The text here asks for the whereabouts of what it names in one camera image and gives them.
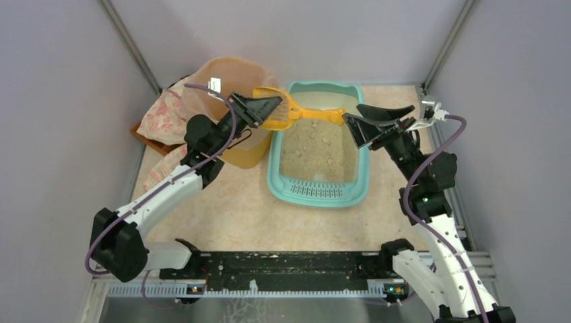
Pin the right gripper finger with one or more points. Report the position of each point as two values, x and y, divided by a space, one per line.
361 133
377 115

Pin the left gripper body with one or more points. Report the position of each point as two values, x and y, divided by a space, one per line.
243 114

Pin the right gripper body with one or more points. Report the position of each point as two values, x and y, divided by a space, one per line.
386 135

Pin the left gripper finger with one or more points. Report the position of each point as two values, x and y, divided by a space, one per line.
263 115
271 102

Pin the yellow litter scoop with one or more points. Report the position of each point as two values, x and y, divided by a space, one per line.
289 111

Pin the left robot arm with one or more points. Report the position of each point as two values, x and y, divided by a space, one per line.
117 240

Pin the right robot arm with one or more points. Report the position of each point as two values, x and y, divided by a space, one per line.
451 288

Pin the cat litter sand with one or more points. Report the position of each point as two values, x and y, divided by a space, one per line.
319 151

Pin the teal litter box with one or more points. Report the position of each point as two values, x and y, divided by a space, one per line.
317 194

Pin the yellow trash bin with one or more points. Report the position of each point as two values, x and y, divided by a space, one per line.
248 149

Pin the orange plastic bin liner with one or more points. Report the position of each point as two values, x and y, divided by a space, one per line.
224 75

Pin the pink patterned cloth bag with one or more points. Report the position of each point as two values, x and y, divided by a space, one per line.
166 123

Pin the brown wooden tray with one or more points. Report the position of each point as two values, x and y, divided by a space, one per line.
161 148

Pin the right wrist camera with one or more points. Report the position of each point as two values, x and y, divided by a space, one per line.
432 110

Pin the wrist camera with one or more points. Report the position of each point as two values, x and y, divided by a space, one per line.
215 84
432 110

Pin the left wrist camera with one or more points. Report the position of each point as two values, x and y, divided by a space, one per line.
215 84

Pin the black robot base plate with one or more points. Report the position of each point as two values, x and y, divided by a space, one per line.
290 273

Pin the aluminium frame rail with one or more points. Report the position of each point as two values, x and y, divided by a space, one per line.
154 286

